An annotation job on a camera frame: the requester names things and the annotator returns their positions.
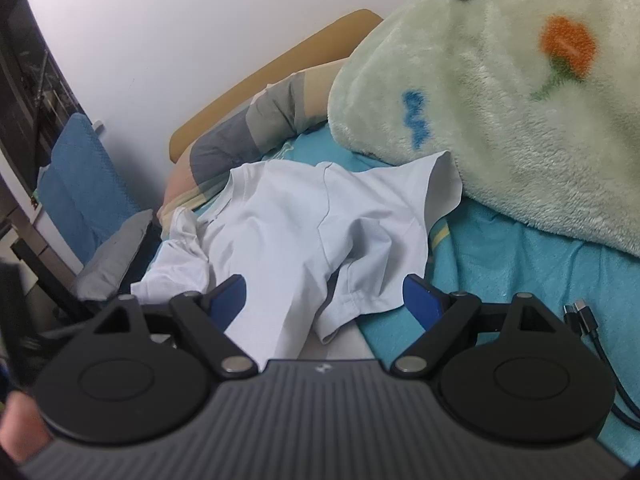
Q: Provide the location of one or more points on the tan wooden headboard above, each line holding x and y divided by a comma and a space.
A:
280, 65

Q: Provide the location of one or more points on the grey seat cushion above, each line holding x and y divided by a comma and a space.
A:
117, 255

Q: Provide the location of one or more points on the green floral fleece blanket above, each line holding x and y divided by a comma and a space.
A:
500, 85

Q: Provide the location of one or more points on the striped grey beige pillow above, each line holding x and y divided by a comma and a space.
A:
250, 125

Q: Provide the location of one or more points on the blue fabric chair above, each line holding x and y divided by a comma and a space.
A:
80, 180

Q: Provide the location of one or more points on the white polo shirt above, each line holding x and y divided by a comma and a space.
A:
280, 220

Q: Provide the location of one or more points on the person's left hand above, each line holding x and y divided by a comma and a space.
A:
20, 427

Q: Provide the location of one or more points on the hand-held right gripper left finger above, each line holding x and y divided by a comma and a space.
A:
231, 296

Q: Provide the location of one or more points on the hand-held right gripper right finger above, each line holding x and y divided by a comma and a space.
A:
419, 300

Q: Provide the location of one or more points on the dark shelving unit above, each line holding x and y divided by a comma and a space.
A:
25, 85

